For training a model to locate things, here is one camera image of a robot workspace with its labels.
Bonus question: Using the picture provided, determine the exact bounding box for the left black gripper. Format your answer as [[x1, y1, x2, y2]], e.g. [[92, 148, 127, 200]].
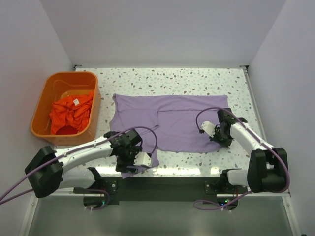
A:
[[115, 146, 142, 174]]

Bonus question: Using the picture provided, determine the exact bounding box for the purple t shirt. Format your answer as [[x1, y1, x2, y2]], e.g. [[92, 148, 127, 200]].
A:
[[109, 93, 230, 179]]

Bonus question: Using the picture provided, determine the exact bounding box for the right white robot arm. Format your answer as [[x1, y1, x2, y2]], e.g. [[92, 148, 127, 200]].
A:
[[204, 108, 290, 193]]

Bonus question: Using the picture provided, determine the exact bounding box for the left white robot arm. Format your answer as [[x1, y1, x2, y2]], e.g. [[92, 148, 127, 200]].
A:
[[25, 129, 151, 198]]

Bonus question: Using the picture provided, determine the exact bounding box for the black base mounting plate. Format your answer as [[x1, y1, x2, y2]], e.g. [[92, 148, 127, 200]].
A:
[[73, 177, 247, 207]]

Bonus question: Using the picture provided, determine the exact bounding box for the orange t shirt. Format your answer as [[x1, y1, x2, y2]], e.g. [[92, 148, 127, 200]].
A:
[[50, 91, 94, 135]]

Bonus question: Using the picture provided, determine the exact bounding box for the orange plastic bin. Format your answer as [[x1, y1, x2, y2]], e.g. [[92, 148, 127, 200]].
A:
[[31, 71, 101, 146]]

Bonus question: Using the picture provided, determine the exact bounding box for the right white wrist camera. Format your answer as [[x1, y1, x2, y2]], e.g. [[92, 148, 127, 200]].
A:
[[199, 121, 219, 138]]

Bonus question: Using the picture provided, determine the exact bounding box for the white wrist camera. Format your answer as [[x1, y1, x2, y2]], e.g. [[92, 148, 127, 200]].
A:
[[199, 121, 219, 138], [134, 152, 152, 168]]

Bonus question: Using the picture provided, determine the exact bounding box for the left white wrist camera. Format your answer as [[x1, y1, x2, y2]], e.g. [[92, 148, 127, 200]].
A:
[[134, 152, 152, 168]]

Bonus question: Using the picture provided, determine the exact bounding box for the aluminium frame rail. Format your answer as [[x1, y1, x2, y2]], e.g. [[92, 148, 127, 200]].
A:
[[31, 175, 291, 197]]

